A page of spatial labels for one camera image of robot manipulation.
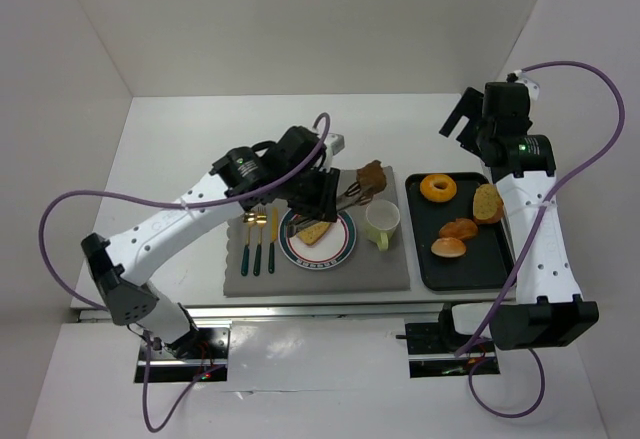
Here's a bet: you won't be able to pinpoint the pale green mug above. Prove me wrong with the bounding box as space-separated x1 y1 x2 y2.
364 200 401 252

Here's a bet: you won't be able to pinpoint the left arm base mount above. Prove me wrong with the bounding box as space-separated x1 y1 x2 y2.
134 323 231 384

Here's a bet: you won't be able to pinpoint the black baking tray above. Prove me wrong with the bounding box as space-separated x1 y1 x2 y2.
405 172 513 292

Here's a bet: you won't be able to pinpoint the grey cloth placemat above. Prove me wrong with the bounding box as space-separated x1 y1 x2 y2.
222 165 412 298

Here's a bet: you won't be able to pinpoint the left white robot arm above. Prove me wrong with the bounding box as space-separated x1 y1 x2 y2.
81 126 344 358

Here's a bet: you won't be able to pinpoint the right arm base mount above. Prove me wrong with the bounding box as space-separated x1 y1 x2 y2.
395 303 500 379

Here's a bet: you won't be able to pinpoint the metal serving tongs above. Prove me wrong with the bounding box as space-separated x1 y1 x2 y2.
285 181 387 237

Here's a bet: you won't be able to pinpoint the gold fork green handle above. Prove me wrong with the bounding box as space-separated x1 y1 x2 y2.
253 207 268 276

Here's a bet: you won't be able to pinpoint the purple cable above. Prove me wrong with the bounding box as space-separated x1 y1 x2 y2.
453 61 626 418
38 112 331 433

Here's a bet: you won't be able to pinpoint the brown glazed bun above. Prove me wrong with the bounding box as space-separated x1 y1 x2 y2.
439 218 479 241

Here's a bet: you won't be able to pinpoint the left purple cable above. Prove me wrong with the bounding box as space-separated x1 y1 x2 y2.
38 112 331 433

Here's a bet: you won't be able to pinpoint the sugared round bun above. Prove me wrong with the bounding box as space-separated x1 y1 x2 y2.
431 237 467 259

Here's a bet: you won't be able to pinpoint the white plate green red rim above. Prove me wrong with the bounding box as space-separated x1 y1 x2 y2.
278 211 357 270

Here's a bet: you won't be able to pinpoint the gold spoon green handle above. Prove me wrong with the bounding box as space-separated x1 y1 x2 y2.
240 211 257 276

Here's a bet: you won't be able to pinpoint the cut bread slice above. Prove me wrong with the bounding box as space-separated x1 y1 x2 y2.
296 222 333 246
473 184 504 225

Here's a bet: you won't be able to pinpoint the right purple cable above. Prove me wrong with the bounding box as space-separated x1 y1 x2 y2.
453 61 626 418

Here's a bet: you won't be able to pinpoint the aluminium rail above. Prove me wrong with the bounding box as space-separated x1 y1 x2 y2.
74 302 451 324

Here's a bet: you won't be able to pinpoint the gold knife green handle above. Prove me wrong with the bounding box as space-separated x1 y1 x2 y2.
268 207 279 274

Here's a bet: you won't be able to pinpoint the orange glazed donut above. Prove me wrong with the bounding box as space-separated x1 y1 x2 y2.
419 174 457 203

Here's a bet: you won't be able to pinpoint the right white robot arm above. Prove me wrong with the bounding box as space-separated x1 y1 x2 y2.
440 82 599 350

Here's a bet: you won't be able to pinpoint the dark brown bread piece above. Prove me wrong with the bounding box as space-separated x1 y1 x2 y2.
356 160 387 196

